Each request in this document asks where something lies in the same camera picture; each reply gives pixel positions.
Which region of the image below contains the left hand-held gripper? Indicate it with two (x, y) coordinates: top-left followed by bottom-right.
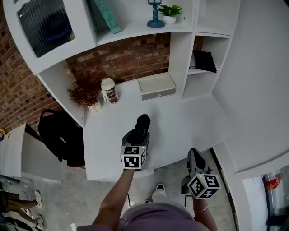
(120, 129), (151, 171)

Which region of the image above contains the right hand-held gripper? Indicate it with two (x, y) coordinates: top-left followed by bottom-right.
(181, 148), (221, 200)

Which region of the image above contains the person's left forearm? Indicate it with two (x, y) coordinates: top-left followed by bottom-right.
(92, 168), (136, 226)

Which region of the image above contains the person's right forearm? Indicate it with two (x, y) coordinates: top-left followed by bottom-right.
(193, 196), (219, 231)

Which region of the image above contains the white desk with drawers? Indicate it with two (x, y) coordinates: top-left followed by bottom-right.
(82, 79), (235, 182)

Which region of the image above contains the patterned cup with white lid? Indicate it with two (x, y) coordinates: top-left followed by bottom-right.
(101, 78), (119, 104)

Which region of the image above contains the person's gray trouser leg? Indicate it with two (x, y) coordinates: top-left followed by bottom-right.
(151, 189), (169, 205)

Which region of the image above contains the white box speaker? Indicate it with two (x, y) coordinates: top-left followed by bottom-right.
(138, 74), (176, 102)

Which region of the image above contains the dried plant in white pot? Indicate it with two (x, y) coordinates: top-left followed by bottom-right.
(67, 72), (103, 113)

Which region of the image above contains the person's purple shirt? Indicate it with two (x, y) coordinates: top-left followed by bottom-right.
(76, 202), (212, 231)

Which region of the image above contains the black backpack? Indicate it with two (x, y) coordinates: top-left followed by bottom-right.
(37, 109), (86, 167)

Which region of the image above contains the red bottle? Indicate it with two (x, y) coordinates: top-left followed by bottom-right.
(266, 173), (284, 190)

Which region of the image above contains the white shelf unit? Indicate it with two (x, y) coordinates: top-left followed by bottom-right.
(3, 0), (241, 128)

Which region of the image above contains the black pouch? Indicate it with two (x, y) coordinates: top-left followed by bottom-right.
(189, 50), (218, 74)

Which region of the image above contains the white side desk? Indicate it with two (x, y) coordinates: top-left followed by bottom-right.
(0, 123), (63, 182)

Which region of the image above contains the teal book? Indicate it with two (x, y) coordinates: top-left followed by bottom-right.
(93, 0), (122, 34)

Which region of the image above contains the green plant in white pot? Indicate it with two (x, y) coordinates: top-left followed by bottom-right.
(157, 4), (182, 25)

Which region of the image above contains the blue lantern ornament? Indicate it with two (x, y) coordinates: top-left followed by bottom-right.
(146, 0), (166, 28)

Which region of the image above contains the small yellow item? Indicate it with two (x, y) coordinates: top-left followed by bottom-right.
(0, 128), (10, 142)

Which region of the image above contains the white fluted glass cabinet door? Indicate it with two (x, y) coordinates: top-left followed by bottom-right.
(3, 0), (98, 75)

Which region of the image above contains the thin wrist bracelet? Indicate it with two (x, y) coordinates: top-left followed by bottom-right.
(193, 204), (209, 213)

